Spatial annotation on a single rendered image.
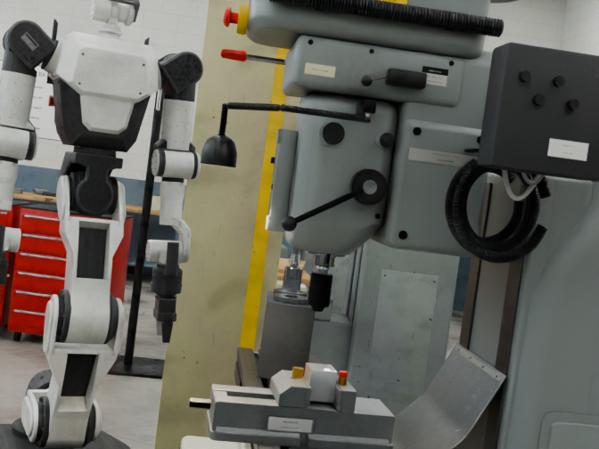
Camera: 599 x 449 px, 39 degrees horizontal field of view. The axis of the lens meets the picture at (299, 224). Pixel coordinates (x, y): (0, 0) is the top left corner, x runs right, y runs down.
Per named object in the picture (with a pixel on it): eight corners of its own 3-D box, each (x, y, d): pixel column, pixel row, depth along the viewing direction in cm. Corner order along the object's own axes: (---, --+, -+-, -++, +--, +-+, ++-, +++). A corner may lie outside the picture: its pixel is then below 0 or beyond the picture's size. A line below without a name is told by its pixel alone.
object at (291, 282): (302, 292, 220) (305, 272, 219) (293, 293, 215) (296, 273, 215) (287, 289, 222) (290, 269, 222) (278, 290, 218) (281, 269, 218)
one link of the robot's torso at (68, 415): (22, 426, 243) (47, 283, 226) (91, 425, 252) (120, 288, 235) (26, 461, 230) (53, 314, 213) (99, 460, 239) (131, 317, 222)
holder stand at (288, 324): (257, 378, 204) (266, 297, 203) (258, 358, 226) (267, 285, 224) (306, 383, 204) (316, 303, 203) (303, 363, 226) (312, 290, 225)
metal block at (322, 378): (307, 400, 159) (310, 370, 159) (301, 392, 165) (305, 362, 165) (333, 403, 160) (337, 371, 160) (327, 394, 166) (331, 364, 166)
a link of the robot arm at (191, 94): (157, 99, 248) (160, 52, 247) (186, 102, 252) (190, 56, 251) (168, 99, 238) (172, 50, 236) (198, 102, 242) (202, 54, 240)
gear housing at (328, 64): (291, 84, 160) (299, 32, 159) (280, 95, 184) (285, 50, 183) (460, 109, 164) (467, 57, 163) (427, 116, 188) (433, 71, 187)
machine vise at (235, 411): (209, 440, 152) (217, 381, 152) (205, 415, 167) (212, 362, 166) (393, 453, 158) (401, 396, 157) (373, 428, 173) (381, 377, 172)
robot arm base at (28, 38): (-7, 55, 230) (12, 19, 231) (36, 78, 235) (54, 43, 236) (-3, 51, 216) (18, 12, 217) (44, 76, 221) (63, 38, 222)
